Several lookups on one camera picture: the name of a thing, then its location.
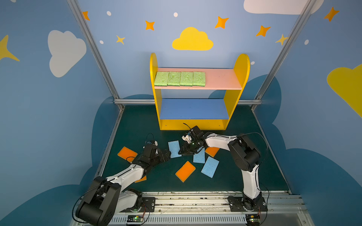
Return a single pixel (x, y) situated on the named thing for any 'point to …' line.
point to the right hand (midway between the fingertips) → (181, 152)
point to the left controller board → (135, 219)
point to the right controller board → (252, 219)
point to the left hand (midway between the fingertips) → (165, 153)
